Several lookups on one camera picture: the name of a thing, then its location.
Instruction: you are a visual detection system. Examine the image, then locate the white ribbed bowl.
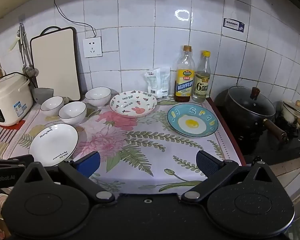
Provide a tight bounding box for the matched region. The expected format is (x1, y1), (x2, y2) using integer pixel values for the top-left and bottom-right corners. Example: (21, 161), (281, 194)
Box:
(58, 102), (87, 125)
(85, 87), (112, 107)
(40, 96), (65, 117)

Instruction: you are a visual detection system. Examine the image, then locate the floral tablecloth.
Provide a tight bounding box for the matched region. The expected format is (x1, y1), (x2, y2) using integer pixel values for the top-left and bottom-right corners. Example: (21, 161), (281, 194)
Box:
(2, 94), (240, 195)

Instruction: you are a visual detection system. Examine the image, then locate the amber cooking wine bottle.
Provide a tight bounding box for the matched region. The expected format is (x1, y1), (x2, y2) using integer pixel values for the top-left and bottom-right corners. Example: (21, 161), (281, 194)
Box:
(174, 45), (195, 103)

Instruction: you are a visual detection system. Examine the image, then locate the clear vinegar bottle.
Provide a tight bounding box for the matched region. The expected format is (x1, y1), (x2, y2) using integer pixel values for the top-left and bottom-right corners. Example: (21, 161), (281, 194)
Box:
(192, 50), (211, 103)

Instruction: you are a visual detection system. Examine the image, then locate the blue wall sticker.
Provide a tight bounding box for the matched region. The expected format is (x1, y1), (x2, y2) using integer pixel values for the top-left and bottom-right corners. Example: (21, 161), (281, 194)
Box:
(223, 17), (245, 33)

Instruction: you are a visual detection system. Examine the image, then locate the white wall socket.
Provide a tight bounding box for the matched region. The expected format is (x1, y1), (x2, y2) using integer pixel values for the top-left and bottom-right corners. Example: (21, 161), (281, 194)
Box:
(82, 36), (103, 58)

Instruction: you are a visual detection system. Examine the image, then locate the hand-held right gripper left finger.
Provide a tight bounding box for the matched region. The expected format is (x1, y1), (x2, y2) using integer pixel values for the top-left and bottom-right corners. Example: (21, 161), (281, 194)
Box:
(24, 151), (115, 203)

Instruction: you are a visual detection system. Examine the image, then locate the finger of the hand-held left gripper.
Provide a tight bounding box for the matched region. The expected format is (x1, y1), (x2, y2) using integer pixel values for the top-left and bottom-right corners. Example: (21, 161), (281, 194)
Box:
(0, 154), (35, 169)

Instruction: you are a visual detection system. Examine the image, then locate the cream cutting board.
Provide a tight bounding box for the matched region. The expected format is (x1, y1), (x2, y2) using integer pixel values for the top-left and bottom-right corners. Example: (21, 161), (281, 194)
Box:
(30, 26), (82, 102)

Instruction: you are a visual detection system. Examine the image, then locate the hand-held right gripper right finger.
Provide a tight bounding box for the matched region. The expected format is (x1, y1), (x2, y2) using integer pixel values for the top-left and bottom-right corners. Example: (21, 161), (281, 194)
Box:
(181, 150), (277, 203)

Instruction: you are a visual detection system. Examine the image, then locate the striped cloth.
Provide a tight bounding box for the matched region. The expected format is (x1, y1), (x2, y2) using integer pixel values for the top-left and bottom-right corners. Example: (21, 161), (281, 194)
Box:
(0, 120), (27, 159)

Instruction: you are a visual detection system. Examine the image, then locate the cream rice cooker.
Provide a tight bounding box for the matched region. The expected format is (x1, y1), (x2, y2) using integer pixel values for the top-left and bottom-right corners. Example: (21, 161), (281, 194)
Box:
(0, 72), (34, 127)

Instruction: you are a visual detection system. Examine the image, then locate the black wall cable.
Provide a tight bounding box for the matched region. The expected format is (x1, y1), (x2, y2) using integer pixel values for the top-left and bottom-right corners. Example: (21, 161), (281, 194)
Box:
(54, 0), (97, 38)

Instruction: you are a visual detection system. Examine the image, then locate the clear plastic packet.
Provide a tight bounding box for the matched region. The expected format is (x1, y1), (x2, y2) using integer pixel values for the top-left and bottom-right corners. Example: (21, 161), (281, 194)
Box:
(143, 67), (171, 99)

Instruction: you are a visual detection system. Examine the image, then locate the white plate with black script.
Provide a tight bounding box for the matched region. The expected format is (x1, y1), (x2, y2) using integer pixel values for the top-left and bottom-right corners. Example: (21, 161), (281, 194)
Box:
(29, 124), (79, 167)

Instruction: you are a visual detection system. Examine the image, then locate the white utensil handle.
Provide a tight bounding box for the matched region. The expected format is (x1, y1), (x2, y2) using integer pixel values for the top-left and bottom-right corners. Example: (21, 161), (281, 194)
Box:
(9, 31), (22, 52)

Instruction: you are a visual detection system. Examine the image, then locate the white round container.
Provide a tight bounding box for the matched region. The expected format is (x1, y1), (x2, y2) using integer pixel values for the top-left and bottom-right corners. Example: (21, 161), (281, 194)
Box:
(0, 194), (7, 220)

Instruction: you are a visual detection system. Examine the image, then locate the rabbit print plate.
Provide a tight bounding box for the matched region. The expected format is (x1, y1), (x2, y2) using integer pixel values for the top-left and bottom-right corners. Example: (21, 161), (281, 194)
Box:
(109, 90), (158, 118)

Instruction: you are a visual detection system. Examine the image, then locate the black pot with glass lid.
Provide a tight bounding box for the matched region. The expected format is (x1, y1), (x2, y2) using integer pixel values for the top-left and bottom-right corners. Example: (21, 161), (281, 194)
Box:
(224, 86), (289, 144)

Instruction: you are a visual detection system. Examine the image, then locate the black stove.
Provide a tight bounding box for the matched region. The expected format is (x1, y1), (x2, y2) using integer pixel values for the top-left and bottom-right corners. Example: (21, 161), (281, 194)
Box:
(214, 97), (300, 165)

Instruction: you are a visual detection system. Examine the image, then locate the white enamel pot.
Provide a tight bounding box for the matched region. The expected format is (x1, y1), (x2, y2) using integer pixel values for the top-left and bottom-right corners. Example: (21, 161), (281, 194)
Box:
(281, 100), (300, 132)

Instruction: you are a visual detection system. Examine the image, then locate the blue fried egg plate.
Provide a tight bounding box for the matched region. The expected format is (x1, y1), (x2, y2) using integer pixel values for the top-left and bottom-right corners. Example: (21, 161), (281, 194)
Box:
(167, 104), (220, 138)

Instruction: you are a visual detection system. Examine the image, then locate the metal ladle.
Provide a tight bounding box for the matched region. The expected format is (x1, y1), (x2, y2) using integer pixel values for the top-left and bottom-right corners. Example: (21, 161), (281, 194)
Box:
(18, 23), (39, 78)

